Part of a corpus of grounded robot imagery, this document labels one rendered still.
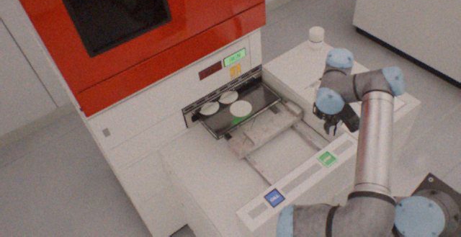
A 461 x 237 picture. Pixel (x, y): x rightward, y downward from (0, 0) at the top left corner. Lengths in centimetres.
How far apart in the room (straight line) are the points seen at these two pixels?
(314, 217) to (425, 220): 43
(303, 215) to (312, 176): 58
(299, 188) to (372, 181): 58
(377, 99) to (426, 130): 203
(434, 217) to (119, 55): 105
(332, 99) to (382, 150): 21
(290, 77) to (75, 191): 172
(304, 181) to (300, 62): 65
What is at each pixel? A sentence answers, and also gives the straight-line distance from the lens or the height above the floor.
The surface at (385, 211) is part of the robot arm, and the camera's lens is 82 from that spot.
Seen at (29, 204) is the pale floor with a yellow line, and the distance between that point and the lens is 294.
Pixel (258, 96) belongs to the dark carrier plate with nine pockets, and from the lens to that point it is 176.
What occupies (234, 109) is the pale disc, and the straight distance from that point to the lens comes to 171.
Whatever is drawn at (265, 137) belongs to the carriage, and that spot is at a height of 88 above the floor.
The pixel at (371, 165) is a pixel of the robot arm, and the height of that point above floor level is 146.
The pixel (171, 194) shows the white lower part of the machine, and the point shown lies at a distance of 204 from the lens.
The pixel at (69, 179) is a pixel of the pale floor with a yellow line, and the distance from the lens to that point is 292.
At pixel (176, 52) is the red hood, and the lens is 141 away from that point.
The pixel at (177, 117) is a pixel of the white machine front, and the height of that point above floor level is 94.
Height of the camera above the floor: 216
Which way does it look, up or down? 47 degrees down
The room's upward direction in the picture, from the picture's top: 8 degrees counter-clockwise
